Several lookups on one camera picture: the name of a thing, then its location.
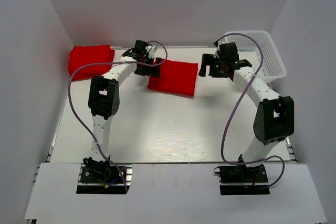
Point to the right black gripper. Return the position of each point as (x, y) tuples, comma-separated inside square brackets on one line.
[(208, 60)]

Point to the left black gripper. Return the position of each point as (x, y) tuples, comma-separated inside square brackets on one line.
[(151, 71)]

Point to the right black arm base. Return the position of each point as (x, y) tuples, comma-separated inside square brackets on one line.
[(242, 180)]

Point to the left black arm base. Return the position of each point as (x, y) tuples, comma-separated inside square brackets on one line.
[(110, 183)]

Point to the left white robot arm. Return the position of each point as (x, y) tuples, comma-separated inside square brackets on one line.
[(104, 95)]

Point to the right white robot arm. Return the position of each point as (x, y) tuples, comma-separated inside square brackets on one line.
[(275, 116)]

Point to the folded red t shirt stack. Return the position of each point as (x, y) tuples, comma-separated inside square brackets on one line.
[(84, 55)]

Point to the white plastic basket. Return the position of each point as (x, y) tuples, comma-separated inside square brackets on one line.
[(250, 43)]

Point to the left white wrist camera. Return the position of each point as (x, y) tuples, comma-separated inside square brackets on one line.
[(150, 52)]

